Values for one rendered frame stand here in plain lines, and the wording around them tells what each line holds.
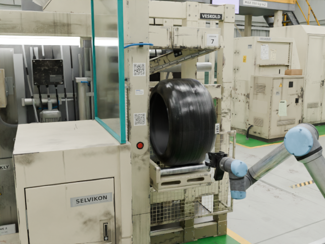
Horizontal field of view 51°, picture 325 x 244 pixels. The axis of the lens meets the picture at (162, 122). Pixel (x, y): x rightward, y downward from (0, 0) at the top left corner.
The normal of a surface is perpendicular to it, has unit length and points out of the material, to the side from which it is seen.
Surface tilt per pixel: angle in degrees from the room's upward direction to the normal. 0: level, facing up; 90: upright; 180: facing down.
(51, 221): 90
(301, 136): 85
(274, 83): 90
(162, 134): 61
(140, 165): 90
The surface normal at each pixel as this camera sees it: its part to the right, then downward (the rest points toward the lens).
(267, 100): -0.87, 0.09
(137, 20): 0.36, 0.17
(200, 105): 0.31, -0.33
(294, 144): -0.62, 0.04
